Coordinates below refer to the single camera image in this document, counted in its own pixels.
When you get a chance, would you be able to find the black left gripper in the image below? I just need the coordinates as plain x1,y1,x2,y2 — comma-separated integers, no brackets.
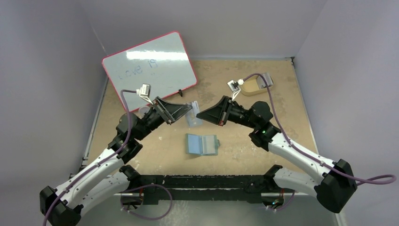
135,97,192,141

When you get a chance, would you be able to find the silver blue credit card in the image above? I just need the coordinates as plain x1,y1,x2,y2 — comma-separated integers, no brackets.
185,101,203,127

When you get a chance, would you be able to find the teal leather card holder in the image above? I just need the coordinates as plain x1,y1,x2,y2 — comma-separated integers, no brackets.
185,134,220,156

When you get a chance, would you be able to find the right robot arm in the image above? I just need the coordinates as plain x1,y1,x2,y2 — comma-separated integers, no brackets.
196,96,358,213

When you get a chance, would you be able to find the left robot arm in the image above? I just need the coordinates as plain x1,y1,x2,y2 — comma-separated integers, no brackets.
40,97,192,226

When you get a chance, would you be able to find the stack of cards in tray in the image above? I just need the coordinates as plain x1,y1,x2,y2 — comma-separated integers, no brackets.
256,73,274,89

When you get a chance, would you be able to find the small silver tin can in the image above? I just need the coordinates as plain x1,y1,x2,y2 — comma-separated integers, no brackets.
137,105,151,117

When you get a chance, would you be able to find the beige oval tray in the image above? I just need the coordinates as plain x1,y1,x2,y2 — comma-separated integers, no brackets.
240,73,267,96

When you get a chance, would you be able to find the pink framed whiteboard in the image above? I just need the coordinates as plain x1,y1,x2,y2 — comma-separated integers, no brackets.
102,31,198,99

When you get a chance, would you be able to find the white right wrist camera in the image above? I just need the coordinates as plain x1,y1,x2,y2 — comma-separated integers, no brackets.
227,79,244,96

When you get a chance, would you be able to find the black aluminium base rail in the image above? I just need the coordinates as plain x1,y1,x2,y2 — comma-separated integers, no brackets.
64,173,340,207

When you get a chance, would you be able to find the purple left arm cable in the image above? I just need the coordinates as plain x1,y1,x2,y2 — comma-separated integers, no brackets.
42,89,173,226

